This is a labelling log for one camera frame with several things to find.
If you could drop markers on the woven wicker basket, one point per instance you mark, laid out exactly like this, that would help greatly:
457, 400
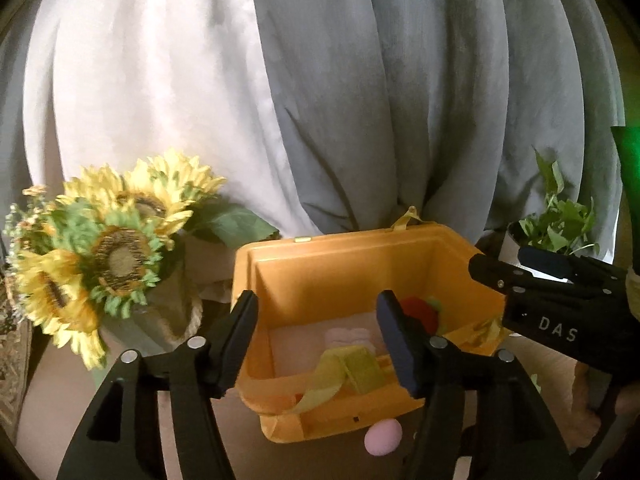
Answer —
12, 350

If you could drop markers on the red soft toy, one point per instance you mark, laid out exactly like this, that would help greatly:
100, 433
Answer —
417, 312

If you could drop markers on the grey curtain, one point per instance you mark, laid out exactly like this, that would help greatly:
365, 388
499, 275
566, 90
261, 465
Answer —
425, 85

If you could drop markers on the pink soft egg toy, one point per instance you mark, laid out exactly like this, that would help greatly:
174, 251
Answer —
382, 437

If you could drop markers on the green leafy plant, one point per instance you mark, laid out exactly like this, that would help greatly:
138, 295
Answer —
560, 215

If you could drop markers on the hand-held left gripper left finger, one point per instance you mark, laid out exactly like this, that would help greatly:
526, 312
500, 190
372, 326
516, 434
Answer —
241, 345

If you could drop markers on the pale pink soft toy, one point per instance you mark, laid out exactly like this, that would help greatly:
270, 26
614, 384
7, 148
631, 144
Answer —
345, 337

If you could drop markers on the white sheer curtain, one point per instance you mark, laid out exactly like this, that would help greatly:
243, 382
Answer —
150, 85

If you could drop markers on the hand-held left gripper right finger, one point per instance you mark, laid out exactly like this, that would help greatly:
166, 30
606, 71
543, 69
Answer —
400, 345

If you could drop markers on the yellow storage basket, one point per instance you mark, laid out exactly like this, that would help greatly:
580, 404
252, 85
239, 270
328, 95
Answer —
310, 270

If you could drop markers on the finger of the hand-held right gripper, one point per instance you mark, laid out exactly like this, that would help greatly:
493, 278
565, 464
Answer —
495, 272
550, 261

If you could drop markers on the artificial sunflower bouquet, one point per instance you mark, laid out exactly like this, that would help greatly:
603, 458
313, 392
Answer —
120, 255

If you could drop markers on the olive green soft toy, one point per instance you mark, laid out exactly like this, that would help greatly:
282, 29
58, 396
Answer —
362, 370

